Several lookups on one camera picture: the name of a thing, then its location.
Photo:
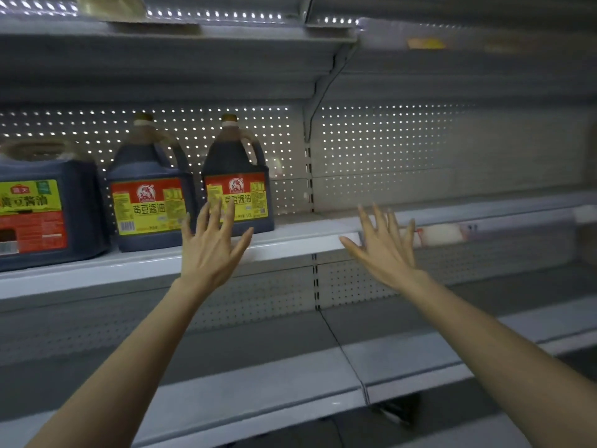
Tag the person's right hand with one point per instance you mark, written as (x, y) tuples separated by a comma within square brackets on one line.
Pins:
[(387, 256)]

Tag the person's left hand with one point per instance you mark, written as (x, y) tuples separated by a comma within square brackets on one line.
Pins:
[(210, 258)]

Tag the person's right middle finger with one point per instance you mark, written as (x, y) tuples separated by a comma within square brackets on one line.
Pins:
[(380, 220)]

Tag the person's right little finger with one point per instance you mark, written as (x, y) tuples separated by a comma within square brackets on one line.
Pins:
[(411, 234)]

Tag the person's left thumb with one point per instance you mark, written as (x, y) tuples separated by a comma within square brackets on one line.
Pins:
[(243, 242)]

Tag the person's right thumb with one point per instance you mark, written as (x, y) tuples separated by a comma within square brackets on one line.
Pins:
[(350, 246)]

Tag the person's left little finger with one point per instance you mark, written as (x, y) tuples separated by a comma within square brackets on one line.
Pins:
[(186, 232)]

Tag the person's left middle finger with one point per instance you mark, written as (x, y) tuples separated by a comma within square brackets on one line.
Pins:
[(216, 216)]

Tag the person's right forearm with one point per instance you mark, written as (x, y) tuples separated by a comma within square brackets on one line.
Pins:
[(503, 354)]

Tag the person's left forearm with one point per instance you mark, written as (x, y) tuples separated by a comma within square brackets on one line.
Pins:
[(126, 363)]

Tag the white shelf price tag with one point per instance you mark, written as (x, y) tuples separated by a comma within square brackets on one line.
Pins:
[(441, 236)]

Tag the soy sauce jug red-yellow label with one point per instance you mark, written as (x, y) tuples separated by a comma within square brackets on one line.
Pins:
[(147, 200), (238, 181)]

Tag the perforated grey back panel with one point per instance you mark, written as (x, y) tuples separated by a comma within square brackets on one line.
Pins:
[(280, 144), (419, 153)]

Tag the soy sauce jug green-yellow label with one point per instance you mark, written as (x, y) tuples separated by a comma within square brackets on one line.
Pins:
[(42, 209)]

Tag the yellow shelf price tag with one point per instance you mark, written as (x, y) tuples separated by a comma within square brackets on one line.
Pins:
[(425, 43)]

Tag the yellow carton box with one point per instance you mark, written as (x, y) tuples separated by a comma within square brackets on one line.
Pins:
[(109, 6)]

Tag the grey shelf support bracket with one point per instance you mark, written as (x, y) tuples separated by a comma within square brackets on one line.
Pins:
[(324, 95)]

